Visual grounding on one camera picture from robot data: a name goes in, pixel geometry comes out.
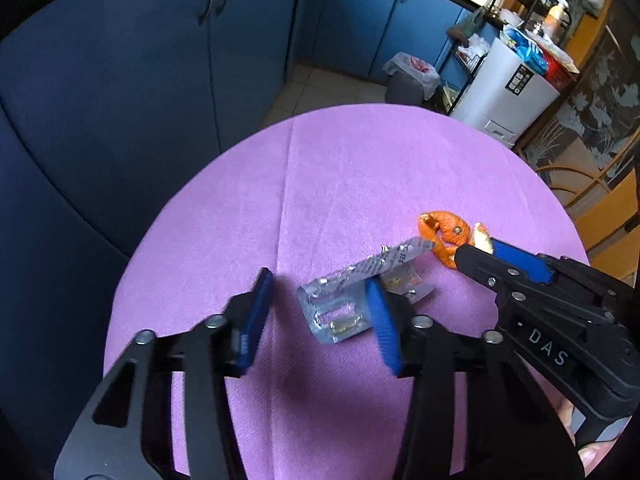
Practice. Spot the wooden chair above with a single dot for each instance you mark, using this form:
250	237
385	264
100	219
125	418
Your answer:
590	185

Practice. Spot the black metal rack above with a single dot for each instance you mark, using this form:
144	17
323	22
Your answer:
480	45

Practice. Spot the silver pill blister pack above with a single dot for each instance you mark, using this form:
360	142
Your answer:
407	284
345	300

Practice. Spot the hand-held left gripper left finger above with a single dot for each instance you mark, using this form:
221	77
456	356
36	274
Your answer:
252	320

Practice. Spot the red snack box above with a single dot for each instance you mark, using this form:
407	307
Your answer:
557	66

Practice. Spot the blue base cabinet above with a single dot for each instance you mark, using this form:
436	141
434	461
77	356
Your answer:
385	15

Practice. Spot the person's right hand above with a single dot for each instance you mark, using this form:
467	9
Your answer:
570	425

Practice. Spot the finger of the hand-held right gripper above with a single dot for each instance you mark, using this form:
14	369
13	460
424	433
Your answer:
522	262
487	270

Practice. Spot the white appliance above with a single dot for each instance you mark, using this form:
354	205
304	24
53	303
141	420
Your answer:
505	95

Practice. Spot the bin with plastic bag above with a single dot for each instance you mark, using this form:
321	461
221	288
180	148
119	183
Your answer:
411	77

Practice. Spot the blue snack bag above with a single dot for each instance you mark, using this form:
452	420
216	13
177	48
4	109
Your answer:
527	47

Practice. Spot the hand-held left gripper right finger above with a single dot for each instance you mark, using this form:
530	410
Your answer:
382	325

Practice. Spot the orange foil wrapper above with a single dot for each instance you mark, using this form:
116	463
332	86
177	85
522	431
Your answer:
447	232

